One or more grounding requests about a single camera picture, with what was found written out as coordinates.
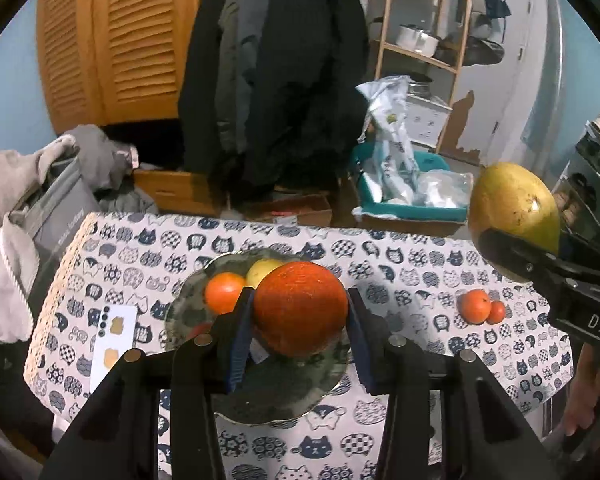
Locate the black hanging coat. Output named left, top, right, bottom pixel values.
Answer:
left=177, top=0, right=371, bottom=201

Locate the metal pot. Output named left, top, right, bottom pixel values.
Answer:
left=396, top=24, right=441, bottom=58

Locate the shoe rack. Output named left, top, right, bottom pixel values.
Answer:
left=552, top=112, right=600, bottom=241

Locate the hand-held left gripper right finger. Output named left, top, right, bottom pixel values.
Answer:
left=347, top=287, right=556, bottom=480

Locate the clear plastic bag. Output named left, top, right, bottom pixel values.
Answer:
left=412, top=170, right=473, bottom=208

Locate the round metal tin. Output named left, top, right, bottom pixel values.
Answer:
left=407, top=74, right=433, bottom=97

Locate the grey fabric bag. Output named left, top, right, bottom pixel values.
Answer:
left=7, top=157, right=103, bottom=281

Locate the white printed plastic bag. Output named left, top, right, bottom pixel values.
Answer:
left=356, top=75, right=416, bottom=206

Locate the yellow pear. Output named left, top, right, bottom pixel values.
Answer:
left=245, top=258, right=286, bottom=290

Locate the grey hanging jacket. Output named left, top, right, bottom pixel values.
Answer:
left=217, top=0, right=261, bottom=156

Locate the cat print tablecloth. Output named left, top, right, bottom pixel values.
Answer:
left=24, top=211, right=573, bottom=480

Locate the teal lined cardboard box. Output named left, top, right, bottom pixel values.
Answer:
left=352, top=142, right=473, bottom=236

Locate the white printed storage box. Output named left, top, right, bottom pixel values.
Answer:
left=404, top=95, right=453, bottom=148

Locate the wooden drawer unit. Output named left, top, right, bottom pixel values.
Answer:
left=132, top=169, right=226, bottom=218

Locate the large orange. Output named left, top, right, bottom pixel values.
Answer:
left=253, top=261, right=349, bottom=358

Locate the person's right hand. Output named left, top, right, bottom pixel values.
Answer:
left=562, top=346, right=600, bottom=437

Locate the white door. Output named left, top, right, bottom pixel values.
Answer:
left=480, top=0, right=566, bottom=161

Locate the green glass plate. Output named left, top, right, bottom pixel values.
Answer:
left=164, top=247, right=353, bottom=426

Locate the yellow-green pear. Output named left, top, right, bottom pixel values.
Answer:
left=467, top=162, right=562, bottom=283

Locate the wooden shelf rack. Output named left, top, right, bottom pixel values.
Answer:
left=372, top=0, right=476, bottom=151

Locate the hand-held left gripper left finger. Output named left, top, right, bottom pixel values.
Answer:
left=40, top=287, right=258, bottom=480

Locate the medium tangerine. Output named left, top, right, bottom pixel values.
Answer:
left=457, top=289, right=492, bottom=325

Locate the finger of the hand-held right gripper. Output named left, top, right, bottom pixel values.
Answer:
left=477, top=227, right=557, bottom=284
left=559, top=229, right=600, bottom=267

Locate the white card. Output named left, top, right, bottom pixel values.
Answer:
left=87, top=304, right=138, bottom=396

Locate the dark pan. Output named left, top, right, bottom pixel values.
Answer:
left=462, top=35, right=506, bottom=66

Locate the wooden louvered cabinet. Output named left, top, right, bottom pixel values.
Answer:
left=35, top=0, right=213, bottom=133

